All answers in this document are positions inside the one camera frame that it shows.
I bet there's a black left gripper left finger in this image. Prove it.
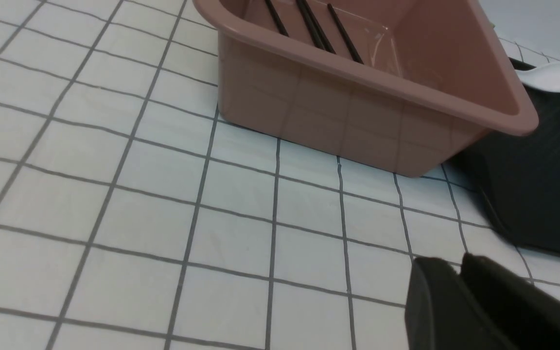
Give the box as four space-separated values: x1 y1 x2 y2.
404 257 504 350

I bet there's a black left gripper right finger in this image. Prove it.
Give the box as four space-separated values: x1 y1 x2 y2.
461 253 560 350

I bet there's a black plastic tray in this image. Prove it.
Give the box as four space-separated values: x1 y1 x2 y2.
448 57 560 262

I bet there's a pink plastic bin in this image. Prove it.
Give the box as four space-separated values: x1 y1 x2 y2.
194 0 539 177

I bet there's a white ceramic spoon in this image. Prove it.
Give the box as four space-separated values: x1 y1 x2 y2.
515 62 560 93

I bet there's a black chopstick right in bin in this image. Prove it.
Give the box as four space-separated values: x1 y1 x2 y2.
327 3 364 64

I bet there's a black chopstick in bin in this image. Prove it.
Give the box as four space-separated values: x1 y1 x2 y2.
303 0 336 54
327 3 364 64
296 0 325 50

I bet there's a black chopstick far left bin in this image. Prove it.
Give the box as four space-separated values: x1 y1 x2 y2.
264 0 289 37

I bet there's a white grid tablecloth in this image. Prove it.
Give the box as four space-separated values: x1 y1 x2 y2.
0 0 560 350

